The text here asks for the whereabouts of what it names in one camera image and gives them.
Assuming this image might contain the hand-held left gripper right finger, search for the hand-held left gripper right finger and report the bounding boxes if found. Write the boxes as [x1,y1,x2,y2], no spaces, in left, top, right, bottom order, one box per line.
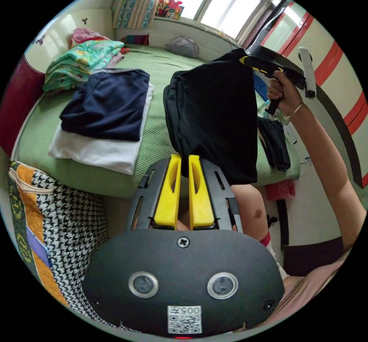
[188,154,215,231]

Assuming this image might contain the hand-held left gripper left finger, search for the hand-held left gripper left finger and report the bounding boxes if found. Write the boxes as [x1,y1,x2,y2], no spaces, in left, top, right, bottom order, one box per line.
[153,154,182,231]

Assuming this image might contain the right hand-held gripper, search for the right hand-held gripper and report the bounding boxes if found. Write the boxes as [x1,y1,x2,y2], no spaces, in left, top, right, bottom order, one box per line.
[239,56,306,116]

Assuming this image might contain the black t-shirt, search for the black t-shirt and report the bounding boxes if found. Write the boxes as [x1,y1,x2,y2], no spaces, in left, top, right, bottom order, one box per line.
[163,48,258,185]

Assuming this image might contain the person's right forearm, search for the person's right forearm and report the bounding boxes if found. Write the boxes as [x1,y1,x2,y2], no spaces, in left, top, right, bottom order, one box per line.
[289,102,368,214]

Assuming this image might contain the person's right hand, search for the person's right hand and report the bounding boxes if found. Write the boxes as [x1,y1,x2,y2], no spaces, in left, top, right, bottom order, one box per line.
[266,70,306,119]

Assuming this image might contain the window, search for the window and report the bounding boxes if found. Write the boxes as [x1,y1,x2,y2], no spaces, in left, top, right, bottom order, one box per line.
[159,0,284,43]

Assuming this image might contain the grey bundled cloth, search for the grey bundled cloth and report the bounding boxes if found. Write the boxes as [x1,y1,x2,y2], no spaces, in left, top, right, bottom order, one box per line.
[165,36,200,59]

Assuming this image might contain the pink cloth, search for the pink cloth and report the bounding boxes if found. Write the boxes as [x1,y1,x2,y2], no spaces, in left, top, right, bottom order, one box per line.
[264,180,296,202]

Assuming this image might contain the bed with green mat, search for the bed with green mat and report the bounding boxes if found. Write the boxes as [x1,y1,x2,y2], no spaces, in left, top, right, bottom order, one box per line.
[11,42,301,199]

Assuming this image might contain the dark garment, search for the dark garment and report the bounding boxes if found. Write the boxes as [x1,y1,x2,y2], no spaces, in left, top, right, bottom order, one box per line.
[257,116,292,172]

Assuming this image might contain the colourful stuffed toys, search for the colourful stuffed toys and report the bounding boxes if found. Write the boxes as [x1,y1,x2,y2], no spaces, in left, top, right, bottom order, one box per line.
[155,0,185,21]

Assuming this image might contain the cream cupboard with red stripes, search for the cream cupboard with red stripes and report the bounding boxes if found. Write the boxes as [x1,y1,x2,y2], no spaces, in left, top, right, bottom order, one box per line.
[260,1,368,189]

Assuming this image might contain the houndstooth patchwork bag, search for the houndstooth patchwork bag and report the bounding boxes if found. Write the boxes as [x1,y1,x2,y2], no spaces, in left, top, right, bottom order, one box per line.
[8,160,136,332]

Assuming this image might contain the pile of clothes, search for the pile of clothes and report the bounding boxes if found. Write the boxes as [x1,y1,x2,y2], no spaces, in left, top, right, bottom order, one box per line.
[48,67,155,176]

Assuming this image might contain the patterned curtain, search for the patterned curtain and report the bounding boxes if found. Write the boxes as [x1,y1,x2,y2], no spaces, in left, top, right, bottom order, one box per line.
[112,0,166,30]

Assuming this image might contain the pile of printed blankets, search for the pile of printed blankets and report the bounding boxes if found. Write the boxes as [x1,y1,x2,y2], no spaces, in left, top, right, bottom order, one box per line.
[43,27,125,92]

